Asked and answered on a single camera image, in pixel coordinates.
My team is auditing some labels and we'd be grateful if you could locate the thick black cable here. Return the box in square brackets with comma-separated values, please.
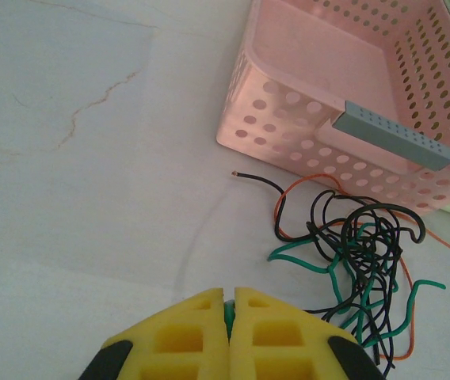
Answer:
[303, 189, 426, 374]

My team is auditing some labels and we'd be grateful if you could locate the pink perforated plastic basket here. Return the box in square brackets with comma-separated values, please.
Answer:
[215, 0, 450, 217]

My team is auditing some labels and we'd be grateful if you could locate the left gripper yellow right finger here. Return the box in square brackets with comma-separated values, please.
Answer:
[228, 286, 385, 380]

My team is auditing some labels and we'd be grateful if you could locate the green cable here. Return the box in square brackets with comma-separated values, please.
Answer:
[223, 220, 448, 350]

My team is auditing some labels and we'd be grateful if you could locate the thin black cable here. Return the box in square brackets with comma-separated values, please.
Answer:
[230, 170, 405, 370]

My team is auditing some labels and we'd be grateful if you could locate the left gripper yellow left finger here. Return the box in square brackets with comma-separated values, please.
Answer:
[77, 287, 231, 380]

